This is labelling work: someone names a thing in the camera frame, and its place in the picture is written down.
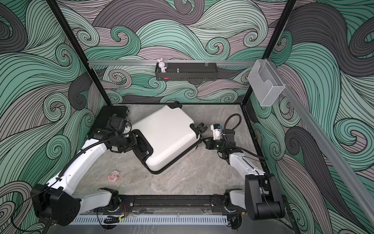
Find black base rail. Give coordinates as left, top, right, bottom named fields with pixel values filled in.
left=96, top=194, right=249, bottom=214

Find black wall shelf tray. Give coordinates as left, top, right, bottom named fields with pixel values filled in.
left=155, top=63, right=218, bottom=83

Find white slotted cable duct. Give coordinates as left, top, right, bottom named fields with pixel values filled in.
left=71, top=214, right=228, bottom=226

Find black briefcase case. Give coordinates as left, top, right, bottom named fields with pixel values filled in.
left=89, top=106, right=130, bottom=134

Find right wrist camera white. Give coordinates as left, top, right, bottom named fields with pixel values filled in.
left=210, top=124, right=223, bottom=140

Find white bunny figurine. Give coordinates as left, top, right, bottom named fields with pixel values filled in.
left=158, top=58, right=167, bottom=73

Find back aluminium wall rail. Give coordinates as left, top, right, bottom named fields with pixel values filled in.
left=87, top=59, right=256, bottom=67

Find pink small toy sticker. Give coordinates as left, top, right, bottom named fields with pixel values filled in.
left=108, top=170, right=119, bottom=182

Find white hard-shell suitcase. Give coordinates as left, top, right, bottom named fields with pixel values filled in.
left=132, top=101, right=207, bottom=175

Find right aluminium wall rail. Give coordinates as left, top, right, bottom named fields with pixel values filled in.
left=266, top=59, right=374, bottom=224

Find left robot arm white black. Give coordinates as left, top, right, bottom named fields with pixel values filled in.
left=31, top=115, right=137, bottom=226

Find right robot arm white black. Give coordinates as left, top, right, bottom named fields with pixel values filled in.
left=203, top=114, right=285, bottom=220

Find aluminium wall rail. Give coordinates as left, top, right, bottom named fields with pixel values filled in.
left=266, top=59, right=374, bottom=224
left=87, top=59, right=256, bottom=67

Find clear acrylic wall holder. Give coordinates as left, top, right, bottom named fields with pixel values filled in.
left=247, top=59, right=285, bottom=107

